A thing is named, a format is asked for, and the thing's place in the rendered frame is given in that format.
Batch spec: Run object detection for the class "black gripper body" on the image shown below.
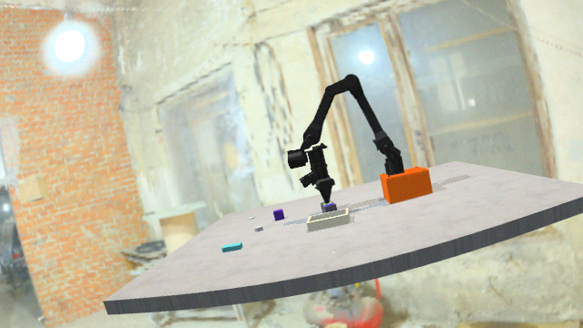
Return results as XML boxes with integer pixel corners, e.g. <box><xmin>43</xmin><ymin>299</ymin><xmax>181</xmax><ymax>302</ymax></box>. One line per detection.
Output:
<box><xmin>311</xmin><ymin>161</ymin><xmax>335</xmax><ymax>190</ymax></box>

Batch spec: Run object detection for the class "small cyan flat bar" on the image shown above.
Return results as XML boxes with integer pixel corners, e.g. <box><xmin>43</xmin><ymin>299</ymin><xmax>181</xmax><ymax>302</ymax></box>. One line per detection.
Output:
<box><xmin>222</xmin><ymin>242</ymin><xmax>243</xmax><ymax>252</ymax></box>

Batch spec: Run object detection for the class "purple cube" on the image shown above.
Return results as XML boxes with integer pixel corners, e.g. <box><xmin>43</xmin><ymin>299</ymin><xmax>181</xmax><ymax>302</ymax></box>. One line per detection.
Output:
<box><xmin>273</xmin><ymin>210</ymin><xmax>284</xmax><ymax>220</ymax></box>

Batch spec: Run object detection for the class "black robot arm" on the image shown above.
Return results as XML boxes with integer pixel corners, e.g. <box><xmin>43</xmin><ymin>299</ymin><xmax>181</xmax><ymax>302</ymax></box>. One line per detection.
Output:
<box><xmin>287</xmin><ymin>74</ymin><xmax>405</xmax><ymax>188</ymax></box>

